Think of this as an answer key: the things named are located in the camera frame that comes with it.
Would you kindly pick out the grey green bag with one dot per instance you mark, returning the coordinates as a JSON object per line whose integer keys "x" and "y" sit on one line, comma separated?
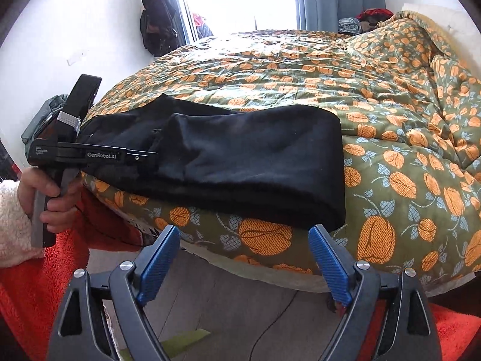
{"x": 41, "y": 116}

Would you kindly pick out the black hanging jacket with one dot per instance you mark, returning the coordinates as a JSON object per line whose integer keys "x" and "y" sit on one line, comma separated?
{"x": 156, "y": 18}

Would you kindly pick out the clothes heap by window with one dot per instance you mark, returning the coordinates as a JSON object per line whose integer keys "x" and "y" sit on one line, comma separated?
{"x": 203, "y": 26}

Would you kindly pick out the green orange floral quilt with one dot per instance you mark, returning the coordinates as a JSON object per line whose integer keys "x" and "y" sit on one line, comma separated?
{"x": 375, "y": 120}

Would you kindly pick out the green fabric piece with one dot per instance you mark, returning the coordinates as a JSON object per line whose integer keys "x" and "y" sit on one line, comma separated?
{"x": 184, "y": 339}

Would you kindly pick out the grey blue crumpled cloth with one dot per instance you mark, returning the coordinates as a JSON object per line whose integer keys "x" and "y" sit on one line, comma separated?
{"x": 349, "y": 25}

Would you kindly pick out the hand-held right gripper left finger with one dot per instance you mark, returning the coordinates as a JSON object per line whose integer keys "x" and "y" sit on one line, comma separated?
{"x": 156, "y": 267}

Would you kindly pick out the red and dark clothes pile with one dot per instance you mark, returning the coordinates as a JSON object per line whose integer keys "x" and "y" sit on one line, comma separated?
{"x": 374, "y": 15}

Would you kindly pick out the black pants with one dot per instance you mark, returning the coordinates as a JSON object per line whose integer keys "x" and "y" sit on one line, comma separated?
{"x": 244, "y": 158}

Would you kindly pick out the person's left hand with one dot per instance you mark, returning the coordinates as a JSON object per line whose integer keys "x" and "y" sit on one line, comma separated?
{"x": 62, "y": 210}

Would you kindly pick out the white wall plate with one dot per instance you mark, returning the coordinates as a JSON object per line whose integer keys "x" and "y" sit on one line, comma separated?
{"x": 76, "y": 58}

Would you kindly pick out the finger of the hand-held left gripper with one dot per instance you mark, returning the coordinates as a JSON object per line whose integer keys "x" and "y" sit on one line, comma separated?
{"x": 141, "y": 155}

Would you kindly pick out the orange fleece robe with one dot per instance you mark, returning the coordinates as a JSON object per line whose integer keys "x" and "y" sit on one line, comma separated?
{"x": 30, "y": 301}

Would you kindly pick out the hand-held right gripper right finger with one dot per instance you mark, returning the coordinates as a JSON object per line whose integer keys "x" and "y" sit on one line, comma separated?
{"x": 330, "y": 267}

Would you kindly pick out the leaf print bed sheet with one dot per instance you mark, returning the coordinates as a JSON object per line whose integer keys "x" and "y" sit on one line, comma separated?
{"x": 148, "y": 233}

